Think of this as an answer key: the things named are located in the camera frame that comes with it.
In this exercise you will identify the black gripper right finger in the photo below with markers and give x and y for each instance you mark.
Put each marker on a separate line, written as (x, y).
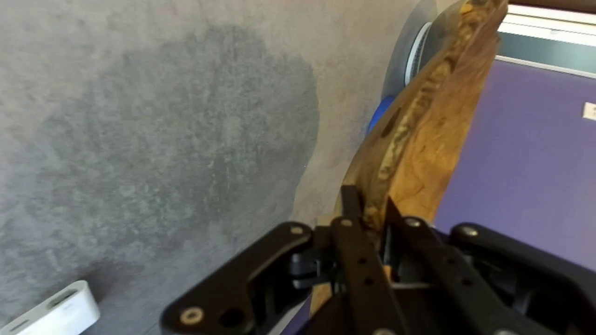
(471, 280)

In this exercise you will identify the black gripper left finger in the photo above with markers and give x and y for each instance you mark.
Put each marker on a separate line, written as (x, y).
(365, 280)

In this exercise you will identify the round metal bowl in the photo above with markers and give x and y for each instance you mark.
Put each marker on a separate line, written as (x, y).
(403, 57)

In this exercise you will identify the grey concrete table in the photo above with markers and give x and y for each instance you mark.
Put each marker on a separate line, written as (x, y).
(155, 124)

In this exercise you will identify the white plug adapter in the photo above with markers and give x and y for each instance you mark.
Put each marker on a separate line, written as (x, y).
(56, 314)

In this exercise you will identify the white door frame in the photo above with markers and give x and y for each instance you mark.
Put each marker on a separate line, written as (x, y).
(546, 25)

